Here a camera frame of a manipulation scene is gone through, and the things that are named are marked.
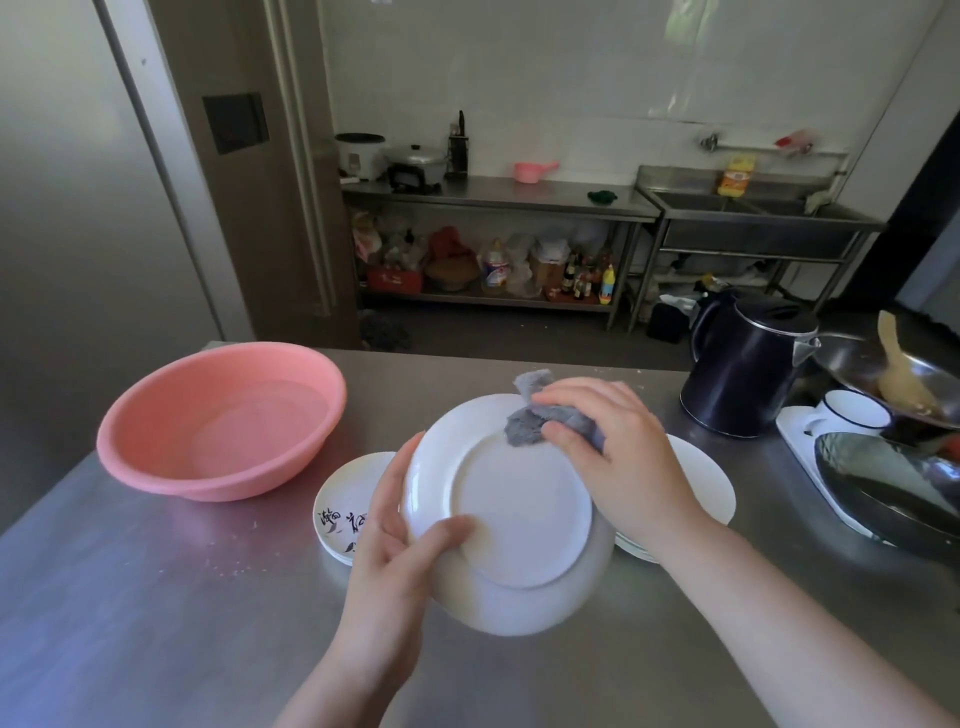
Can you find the person's left hand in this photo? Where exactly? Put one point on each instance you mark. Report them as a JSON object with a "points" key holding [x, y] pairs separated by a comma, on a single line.
{"points": [[382, 570]]}

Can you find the person's right hand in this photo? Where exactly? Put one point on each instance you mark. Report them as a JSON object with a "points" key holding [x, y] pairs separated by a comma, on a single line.
{"points": [[637, 472]]}

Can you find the person's left thumb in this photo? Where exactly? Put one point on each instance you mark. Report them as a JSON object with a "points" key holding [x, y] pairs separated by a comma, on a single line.
{"points": [[450, 536]]}

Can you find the person's right thumb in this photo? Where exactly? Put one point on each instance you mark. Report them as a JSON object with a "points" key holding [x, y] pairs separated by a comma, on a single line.
{"points": [[566, 435]]}

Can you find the grey dish cloth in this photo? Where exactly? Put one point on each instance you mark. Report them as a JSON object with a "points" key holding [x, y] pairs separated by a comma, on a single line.
{"points": [[525, 427]]}

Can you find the plain white plate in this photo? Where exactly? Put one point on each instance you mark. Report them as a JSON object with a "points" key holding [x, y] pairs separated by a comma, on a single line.
{"points": [[517, 510]]}

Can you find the person's left forearm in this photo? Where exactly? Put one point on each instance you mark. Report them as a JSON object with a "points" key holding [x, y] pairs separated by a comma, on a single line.
{"points": [[352, 694]]}

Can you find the person's right forearm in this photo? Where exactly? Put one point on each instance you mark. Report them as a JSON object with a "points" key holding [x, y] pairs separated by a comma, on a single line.
{"points": [[780, 637]]}

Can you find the white plate with black print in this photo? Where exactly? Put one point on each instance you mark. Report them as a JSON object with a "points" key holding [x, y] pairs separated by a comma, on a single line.
{"points": [[349, 502]]}

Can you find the stack of white plates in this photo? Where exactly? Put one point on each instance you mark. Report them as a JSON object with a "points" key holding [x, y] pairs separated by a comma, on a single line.
{"points": [[701, 487]]}

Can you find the black bag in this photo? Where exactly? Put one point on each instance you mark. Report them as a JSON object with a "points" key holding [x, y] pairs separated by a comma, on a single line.
{"points": [[667, 322]]}

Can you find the small yellow bottle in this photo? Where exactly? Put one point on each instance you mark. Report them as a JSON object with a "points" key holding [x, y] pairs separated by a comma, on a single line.
{"points": [[607, 285]]}

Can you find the group of sauce bottles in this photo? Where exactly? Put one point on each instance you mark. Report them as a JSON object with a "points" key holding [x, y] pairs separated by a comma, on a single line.
{"points": [[579, 279]]}

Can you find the cardboard box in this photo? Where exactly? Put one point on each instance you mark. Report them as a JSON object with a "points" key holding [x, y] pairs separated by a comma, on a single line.
{"points": [[547, 274]]}

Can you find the clear oil bottle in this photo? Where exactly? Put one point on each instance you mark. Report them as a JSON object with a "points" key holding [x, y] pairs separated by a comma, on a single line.
{"points": [[495, 270]]}

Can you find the black electric kettle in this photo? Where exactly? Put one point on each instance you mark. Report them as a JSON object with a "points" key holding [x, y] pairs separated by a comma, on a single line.
{"points": [[742, 367]]}

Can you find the brown basket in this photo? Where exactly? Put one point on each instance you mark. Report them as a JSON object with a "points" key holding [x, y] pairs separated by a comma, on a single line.
{"points": [[452, 274]]}

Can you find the red box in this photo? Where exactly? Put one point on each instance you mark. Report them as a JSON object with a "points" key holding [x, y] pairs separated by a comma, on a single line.
{"points": [[394, 280]]}

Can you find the white plastic tray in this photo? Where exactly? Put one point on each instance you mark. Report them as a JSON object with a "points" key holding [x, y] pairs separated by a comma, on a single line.
{"points": [[799, 439]]}

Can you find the green scrubber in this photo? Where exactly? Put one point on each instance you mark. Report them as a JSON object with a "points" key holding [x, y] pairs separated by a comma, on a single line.
{"points": [[601, 197]]}

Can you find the stainless steel shelf table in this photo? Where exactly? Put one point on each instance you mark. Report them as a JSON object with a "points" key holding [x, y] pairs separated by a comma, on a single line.
{"points": [[495, 196]]}

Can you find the pink plastic basin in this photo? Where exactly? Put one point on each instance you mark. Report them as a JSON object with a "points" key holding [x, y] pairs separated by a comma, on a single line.
{"points": [[225, 427]]}

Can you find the pink plastic ladle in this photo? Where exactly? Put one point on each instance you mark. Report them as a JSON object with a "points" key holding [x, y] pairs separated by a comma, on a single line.
{"points": [[531, 172]]}

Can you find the stainless steel sink unit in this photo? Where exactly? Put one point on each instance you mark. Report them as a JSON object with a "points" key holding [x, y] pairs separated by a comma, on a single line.
{"points": [[757, 221]]}

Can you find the white mug with dark rim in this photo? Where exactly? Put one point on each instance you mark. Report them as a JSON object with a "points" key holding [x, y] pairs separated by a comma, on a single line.
{"points": [[855, 412]]}

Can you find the steel bowl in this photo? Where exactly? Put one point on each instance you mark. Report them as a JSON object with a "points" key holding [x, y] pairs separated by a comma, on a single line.
{"points": [[851, 367]]}

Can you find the black knife block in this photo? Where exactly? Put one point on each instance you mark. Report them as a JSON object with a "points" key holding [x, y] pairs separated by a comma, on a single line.
{"points": [[457, 154]]}

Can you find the silver electric pot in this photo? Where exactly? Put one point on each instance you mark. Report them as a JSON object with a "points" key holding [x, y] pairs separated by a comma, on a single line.
{"points": [[415, 165]]}

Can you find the yellow detergent bottle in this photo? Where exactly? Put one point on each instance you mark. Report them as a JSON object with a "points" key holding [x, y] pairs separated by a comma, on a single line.
{"points": [[737, 176]]}

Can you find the dark metal wok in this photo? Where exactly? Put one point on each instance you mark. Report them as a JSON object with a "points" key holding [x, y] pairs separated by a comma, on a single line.
{"points": [[885, 487]]}

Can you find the wooden spatula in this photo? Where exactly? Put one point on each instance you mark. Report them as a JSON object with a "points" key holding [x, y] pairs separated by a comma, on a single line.
{"points": [[900, 375]]}

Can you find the white rice cooker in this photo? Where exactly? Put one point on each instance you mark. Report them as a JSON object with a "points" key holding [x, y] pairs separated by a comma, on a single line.
{"points": [[361, 156]]}

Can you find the stainless steel refrigerator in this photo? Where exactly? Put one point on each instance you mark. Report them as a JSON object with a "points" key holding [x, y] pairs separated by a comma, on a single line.
{"points": [[82, 187]]}

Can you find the wall faucet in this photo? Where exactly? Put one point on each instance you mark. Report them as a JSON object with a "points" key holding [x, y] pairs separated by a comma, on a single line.
{"points": [[712, 141]]}

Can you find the black wall panel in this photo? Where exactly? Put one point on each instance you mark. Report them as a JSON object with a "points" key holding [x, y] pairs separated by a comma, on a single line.
{"points": [[235, 124]]}

